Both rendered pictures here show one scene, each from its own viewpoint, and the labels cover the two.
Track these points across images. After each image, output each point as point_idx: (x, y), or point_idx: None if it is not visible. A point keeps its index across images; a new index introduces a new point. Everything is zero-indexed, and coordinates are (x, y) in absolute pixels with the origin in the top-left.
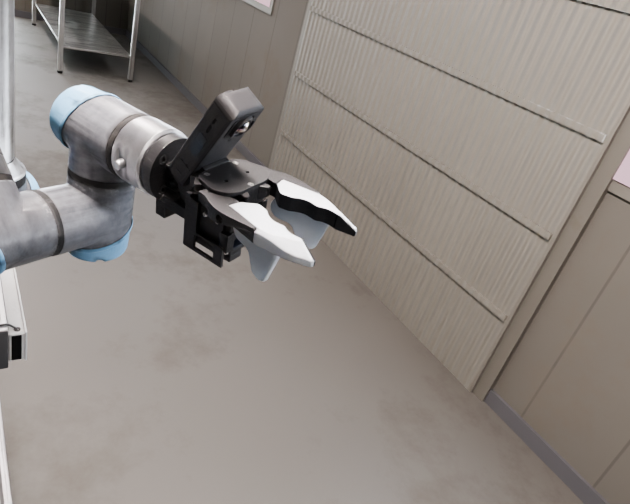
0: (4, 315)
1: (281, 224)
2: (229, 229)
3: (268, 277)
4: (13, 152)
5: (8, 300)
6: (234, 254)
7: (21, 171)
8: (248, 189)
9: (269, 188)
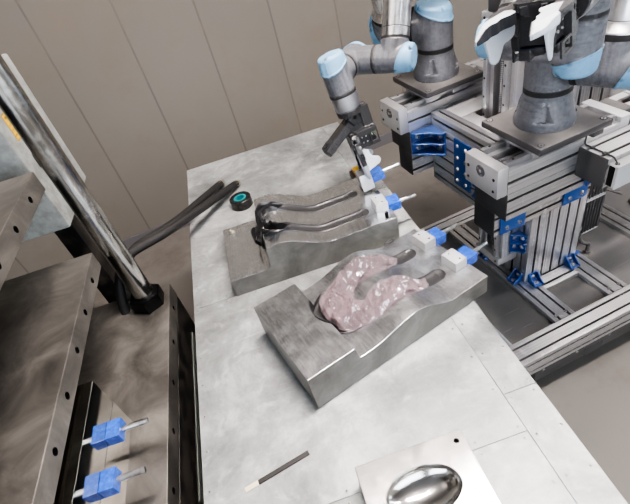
0: (621, 152)
1: (497, 21)
2: (515, 33)
3: (489, 60)
4: None
5: None
6: (523, 56)
7: None
8: (528, 3)
9: (544, 5)
